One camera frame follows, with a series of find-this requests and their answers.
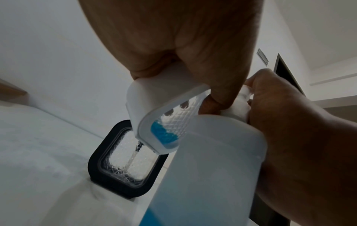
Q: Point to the black soap dispenser container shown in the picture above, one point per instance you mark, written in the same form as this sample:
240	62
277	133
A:
120	167

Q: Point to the person's right hand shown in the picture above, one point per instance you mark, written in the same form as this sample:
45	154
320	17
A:
306	150

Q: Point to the dark door frame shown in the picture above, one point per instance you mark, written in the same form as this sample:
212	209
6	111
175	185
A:
287	72

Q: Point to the translucent refill bottle blue liquid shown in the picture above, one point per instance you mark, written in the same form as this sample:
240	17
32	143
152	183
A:
212	167

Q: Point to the silver wall fixture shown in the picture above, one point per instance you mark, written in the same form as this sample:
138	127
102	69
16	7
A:
262	57

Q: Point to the white soap dispenser container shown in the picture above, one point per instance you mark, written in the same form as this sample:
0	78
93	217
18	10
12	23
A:
156	103

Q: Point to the person's left hand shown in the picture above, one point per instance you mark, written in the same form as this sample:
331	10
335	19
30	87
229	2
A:
167	28

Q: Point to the brown wooden furniture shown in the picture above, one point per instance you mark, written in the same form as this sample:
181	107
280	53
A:
12	90

